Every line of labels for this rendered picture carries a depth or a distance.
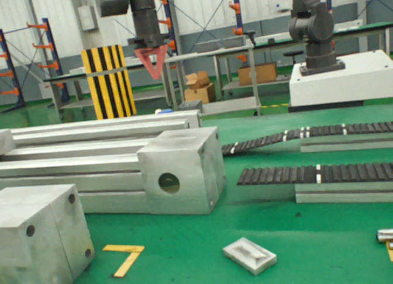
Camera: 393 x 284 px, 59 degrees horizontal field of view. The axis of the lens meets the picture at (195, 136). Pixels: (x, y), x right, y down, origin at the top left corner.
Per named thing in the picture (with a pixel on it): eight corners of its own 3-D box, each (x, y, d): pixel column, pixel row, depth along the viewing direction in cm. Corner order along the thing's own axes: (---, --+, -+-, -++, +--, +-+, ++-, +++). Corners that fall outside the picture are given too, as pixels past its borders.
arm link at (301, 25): (334, 45, 99) (320, 45, 104) (330, 7, 95) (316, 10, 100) (309, 53, 96) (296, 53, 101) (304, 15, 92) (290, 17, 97)
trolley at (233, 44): (262, 117, 410) (251, 29, 383) (266, 130, 357) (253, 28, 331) (177, 129, 426) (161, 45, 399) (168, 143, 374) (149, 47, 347)
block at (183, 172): (230, 176, 58) (221, 121, 55) (210, 214, 47) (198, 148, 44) (180, 178, 61) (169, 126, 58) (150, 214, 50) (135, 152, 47)
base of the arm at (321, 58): (340, 63, 106) (299, 71, 109) (337, 36, 103) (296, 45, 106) (346, 69, 97) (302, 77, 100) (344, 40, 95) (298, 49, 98)
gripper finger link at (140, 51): (140, 82, 82) (131, 41, 79) (152, 78, 88) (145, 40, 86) (166, 78, 79) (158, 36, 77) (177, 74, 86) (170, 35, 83)
